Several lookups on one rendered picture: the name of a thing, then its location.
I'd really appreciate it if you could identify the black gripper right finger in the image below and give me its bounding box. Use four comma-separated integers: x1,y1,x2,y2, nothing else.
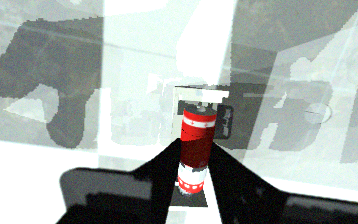
208,142,358,224

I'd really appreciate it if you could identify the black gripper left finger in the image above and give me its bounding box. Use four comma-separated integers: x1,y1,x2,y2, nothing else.
58,138,182,224

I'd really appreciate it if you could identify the red and white battery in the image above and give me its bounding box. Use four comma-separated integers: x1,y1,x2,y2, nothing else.
178,105,217,192

